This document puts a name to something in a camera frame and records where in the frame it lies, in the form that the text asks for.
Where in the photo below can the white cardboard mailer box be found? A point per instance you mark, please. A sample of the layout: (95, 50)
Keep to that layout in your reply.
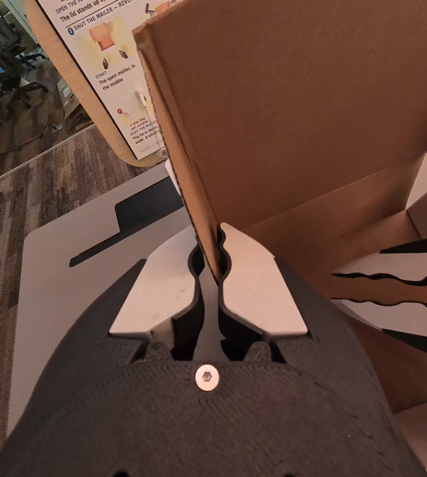
(291, 111)

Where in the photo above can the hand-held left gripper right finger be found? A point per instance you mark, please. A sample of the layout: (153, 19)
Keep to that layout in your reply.
(258, 290)

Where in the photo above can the wooden backing board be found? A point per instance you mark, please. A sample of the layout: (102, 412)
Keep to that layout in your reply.
(68, 82)

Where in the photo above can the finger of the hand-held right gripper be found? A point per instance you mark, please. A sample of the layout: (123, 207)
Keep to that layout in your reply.
(396, 266)
(403, 318)

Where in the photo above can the black office chair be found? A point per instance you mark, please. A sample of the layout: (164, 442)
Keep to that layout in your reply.
(8, 59)

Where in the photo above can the printed instruction sheet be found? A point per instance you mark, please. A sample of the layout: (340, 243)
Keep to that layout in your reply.
(101, 56)

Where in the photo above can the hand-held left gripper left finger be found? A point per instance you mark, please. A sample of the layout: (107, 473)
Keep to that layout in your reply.
(154, 294)

